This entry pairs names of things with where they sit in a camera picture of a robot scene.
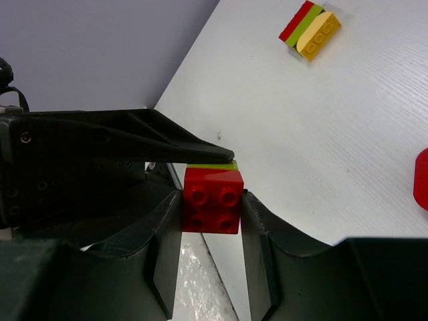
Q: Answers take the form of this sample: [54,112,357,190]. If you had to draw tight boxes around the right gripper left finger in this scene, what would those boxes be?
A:
[1,191,182,320]

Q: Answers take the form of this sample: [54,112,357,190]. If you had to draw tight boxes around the red four-stud lego brick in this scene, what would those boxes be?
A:
[279,1,314,42]

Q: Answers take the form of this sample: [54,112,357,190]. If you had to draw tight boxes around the red small lego brick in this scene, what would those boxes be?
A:
[182,167,244,234]

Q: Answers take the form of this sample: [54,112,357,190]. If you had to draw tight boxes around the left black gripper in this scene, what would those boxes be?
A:
[1,109,235,241]

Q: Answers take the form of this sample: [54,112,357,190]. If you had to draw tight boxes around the green long lego brick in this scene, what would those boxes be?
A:
[286,5,324,48]

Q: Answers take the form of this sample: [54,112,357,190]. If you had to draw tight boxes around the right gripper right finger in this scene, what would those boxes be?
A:
[241,192,427,320]

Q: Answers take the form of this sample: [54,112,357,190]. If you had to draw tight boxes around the red curved lego brick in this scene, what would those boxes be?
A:
[413,148,428,210]

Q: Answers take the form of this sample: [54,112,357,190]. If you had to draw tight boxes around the green small lego brick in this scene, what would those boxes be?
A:
[186,160,239,171]

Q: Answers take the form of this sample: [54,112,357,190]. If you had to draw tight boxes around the yellow curved lego brick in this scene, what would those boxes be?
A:
[296,11,341,62]

